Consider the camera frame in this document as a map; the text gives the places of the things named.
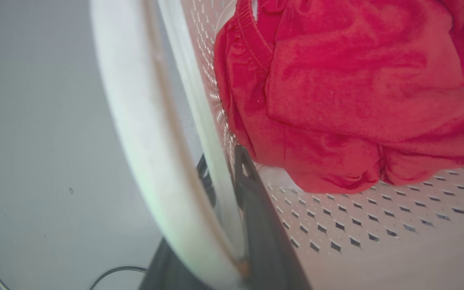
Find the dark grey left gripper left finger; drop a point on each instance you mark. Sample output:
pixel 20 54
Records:
pixel 167 270

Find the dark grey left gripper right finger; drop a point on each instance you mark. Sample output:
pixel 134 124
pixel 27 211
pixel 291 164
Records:
pixel 262 241

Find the white perforated plastic laundry basket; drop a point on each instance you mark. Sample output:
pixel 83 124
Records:
pixel 135 121

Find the red cloth garment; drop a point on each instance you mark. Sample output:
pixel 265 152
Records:
pixel 357 88

